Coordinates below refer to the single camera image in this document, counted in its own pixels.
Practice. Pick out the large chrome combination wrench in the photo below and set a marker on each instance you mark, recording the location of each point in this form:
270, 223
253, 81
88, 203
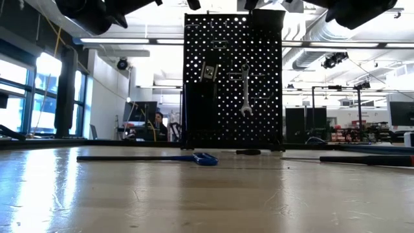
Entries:
246, 94

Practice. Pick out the small black screwdriver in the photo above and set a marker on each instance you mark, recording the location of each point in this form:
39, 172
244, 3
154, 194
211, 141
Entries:
248, 152

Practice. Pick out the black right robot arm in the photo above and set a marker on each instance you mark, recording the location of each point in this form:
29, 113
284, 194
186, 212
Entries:
359, 13

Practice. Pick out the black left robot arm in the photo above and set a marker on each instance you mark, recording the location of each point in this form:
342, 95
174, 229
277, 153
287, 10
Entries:
93, 16

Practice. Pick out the metal loop pegboard hook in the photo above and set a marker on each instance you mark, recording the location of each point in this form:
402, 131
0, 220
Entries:
192, 24

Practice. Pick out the wide black pegboard bin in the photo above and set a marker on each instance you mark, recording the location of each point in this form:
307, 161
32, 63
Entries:
268, 21

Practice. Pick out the ceiling light strip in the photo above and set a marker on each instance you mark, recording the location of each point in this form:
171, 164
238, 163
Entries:
113, 40
343, 44

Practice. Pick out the black ceiling spotlight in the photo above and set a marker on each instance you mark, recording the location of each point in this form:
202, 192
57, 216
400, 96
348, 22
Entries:
333, 61

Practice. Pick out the black computer monitor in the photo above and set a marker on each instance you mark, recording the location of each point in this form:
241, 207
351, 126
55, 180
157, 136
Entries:
139, 113
402, 113

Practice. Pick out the person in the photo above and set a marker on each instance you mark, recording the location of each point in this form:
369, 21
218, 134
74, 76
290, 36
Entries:
162, 127

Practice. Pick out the black cabinet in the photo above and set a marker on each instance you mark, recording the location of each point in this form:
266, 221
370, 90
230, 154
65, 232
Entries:
305, 124

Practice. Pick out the black metal pegboard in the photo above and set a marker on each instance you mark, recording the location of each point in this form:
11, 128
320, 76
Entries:
226, 136

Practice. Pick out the black metal stand rig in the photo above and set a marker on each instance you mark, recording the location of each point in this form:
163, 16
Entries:
359, 110

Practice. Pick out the black building column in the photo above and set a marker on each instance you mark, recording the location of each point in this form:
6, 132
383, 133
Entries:
66, 97

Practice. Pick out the black and red screwdriver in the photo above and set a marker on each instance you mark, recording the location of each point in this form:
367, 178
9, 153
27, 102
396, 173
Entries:
355, 160

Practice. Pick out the white container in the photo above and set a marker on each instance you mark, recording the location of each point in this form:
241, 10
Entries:
409, 139

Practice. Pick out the silver ceiling duct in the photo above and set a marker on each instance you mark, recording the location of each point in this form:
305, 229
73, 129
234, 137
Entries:
310, 55

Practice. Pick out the black wall camera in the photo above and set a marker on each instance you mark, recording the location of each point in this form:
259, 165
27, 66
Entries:
122, 64

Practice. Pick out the black aluminium table frame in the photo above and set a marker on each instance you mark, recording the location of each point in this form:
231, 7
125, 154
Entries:
97, 143

